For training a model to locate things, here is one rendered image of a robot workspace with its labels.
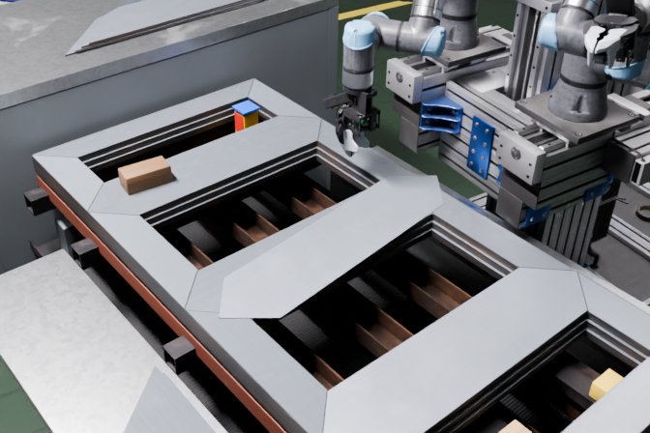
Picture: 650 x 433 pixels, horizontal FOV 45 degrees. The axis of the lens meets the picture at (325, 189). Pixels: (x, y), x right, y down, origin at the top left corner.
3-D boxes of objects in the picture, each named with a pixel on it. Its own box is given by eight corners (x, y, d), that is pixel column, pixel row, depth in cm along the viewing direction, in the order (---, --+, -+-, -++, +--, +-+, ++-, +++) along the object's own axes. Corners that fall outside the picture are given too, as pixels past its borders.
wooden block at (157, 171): (128, 195, 198) (126, 179, 195) (120, 184, 202) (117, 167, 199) (172, 182, 203) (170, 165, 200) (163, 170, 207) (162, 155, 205)
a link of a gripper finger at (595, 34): (592, 77, 137) (607, 58, 143) (594, 44, 134) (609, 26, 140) (574, 74, 138) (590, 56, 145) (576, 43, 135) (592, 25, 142)
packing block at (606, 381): (609, 411, 156) (613, 397, 153) (587, 395, 159) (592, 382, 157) (626, 395, 159) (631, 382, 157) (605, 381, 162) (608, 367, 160)
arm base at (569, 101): (576, 90, 212) (582, 55, 206) (620, 113, 202) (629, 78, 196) (534, 102, 205) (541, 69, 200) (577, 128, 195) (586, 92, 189)
